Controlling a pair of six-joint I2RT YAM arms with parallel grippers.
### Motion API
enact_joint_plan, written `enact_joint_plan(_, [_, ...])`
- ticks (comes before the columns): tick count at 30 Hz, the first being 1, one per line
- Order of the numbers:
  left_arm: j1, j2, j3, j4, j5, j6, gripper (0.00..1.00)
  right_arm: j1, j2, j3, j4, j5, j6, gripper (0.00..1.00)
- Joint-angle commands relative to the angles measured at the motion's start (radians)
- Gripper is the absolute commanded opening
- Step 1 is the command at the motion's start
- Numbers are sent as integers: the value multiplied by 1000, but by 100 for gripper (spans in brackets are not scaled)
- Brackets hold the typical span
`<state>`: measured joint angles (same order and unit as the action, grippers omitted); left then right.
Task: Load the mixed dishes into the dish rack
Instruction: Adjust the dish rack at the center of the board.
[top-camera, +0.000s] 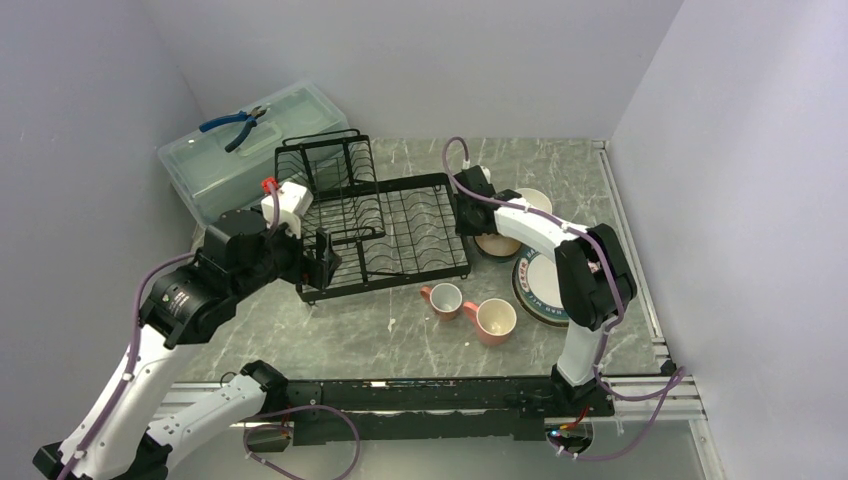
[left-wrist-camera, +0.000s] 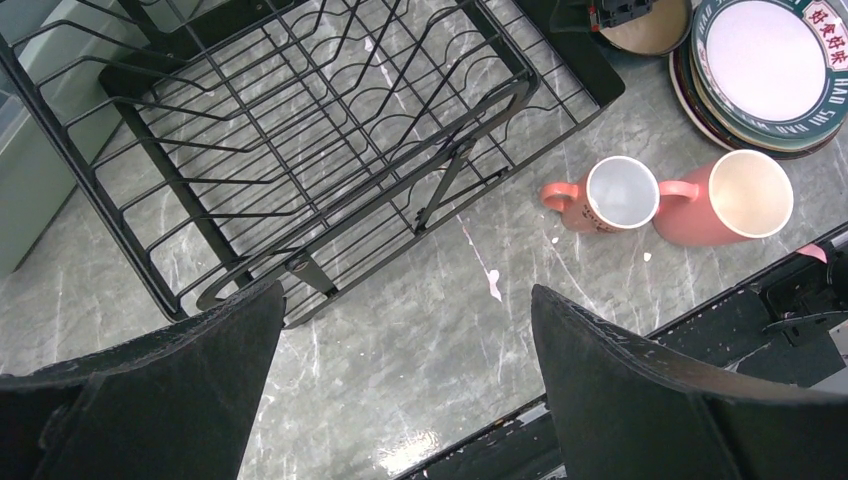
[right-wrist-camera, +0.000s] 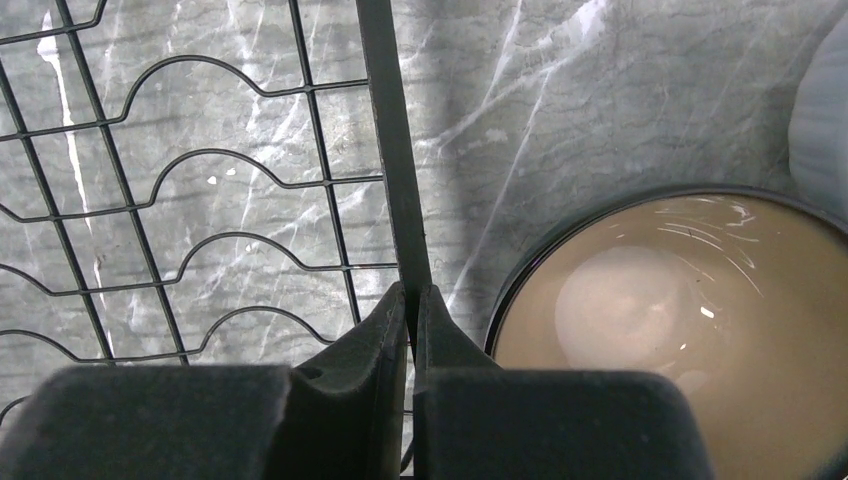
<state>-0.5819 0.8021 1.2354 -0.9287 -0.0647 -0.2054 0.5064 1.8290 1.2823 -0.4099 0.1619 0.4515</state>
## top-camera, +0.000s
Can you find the green rimmed white plate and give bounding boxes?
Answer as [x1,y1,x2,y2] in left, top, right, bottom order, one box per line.
[513,246,572,323]

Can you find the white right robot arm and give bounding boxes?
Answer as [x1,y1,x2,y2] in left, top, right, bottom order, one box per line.
[448,166,637,415]

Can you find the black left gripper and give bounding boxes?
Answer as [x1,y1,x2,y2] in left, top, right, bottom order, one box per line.
[231,212,341,300]

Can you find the small pink mug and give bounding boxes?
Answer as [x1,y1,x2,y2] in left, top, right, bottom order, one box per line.
[419,283,464,322]

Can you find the white ceramic bowl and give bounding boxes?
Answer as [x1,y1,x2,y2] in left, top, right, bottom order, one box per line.
[515,188,553,214]

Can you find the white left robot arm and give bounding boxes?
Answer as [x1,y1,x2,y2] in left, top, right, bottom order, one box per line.
[33,210,341,479]

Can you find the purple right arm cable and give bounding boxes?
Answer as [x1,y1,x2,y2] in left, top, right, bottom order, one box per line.
[441,136,688,464]

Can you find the black wire dish rack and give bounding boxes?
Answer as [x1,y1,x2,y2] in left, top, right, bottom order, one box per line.
[274,129,471,304]

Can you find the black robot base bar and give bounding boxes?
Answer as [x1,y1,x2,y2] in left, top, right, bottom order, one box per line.
[250,375,615,446]

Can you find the dark blue tan bowl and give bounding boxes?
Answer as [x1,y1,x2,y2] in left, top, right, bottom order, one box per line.
[473,234,523,262]

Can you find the blue handled pliers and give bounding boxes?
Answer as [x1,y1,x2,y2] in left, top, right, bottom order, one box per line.
[198,105,270,154]

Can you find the clear plastic storage box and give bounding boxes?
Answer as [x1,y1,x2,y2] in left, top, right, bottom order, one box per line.
[158,81,349,226]

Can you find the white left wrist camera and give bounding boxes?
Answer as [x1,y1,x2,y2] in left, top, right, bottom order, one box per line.
[260,177,313,239]

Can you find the large pink mug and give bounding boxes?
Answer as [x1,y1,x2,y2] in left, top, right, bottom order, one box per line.
[462,298,517,347]

